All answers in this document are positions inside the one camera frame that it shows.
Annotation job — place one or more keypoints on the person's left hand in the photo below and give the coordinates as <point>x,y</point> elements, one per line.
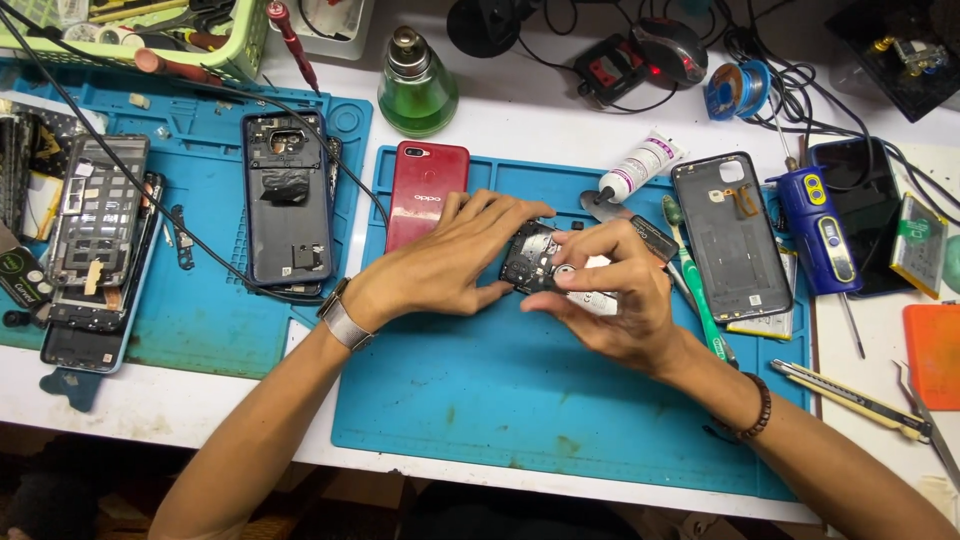
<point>427,274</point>

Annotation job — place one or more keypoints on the black tray with brass parts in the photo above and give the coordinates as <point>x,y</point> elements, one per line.
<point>900,52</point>

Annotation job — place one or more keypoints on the green plastic basket of tools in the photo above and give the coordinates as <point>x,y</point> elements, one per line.
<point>150,30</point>

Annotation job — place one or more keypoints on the green toothbrush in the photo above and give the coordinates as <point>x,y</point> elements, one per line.
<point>697,292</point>

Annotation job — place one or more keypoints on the green labelled phone battery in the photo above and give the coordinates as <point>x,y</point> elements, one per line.
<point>919,244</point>

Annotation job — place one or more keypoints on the blue soldering iron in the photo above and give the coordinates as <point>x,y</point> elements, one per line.
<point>817,232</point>

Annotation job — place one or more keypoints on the dark blue phone housing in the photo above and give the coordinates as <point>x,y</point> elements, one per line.
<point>286,225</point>

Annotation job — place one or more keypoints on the metal spudger tool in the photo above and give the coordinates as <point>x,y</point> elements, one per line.
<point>600,206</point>

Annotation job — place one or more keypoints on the red phone back cover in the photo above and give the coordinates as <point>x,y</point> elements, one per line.
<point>424,191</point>

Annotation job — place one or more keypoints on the yellow utility knife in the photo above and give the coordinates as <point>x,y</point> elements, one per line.
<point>847,397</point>

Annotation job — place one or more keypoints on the grey phone middle frame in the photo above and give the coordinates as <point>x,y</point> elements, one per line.
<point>97,210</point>

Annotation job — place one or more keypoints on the white plastic container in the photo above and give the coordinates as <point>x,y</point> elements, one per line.
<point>337,30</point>

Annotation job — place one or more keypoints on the green glass dispenser bottle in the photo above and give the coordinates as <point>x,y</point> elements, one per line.
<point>418,94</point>

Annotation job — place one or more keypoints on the black computer mouse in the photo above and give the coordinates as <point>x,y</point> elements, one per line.
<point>671,49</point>

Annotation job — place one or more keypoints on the black smartphone with dark screen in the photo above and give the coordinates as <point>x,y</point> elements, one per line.
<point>862,202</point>

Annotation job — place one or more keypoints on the silver wristwatch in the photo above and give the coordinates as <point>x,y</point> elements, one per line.
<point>346,322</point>

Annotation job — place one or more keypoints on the orange pad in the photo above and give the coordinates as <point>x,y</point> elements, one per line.
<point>934,356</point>

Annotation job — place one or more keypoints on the blue repair mat with compartments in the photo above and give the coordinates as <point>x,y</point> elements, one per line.
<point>202,322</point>

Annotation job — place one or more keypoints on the white glue tube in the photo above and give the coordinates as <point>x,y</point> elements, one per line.
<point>639,166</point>

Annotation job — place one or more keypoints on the metal tweezers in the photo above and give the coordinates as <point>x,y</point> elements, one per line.
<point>930,424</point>

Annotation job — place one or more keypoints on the person's right hand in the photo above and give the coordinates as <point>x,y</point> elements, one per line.
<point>634,307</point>

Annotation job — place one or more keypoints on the black and red device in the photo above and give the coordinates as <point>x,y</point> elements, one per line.
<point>609,71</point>

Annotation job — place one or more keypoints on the black round lamp base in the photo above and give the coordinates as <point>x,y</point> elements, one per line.
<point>484,26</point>

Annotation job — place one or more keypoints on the small metal phone bracket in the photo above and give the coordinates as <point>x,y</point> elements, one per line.
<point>182,240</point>

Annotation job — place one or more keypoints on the grey phone back cover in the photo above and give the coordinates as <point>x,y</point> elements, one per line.
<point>731,240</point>

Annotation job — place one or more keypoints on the silver phone battery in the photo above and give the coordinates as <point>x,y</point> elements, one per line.
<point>772,326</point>

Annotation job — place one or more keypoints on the teal plastic opening pick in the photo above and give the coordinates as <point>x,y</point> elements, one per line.
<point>71,388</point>

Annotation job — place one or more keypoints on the light blue disassembled phone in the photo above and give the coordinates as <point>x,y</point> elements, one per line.
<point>82,349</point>

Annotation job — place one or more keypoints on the pile of phone parts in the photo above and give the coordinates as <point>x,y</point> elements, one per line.
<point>26,172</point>

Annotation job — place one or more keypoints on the large blue silicone repair mat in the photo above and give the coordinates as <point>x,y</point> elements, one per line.
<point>487,405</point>

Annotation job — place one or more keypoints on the black screen protector packet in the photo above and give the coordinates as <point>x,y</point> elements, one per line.
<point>22,277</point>

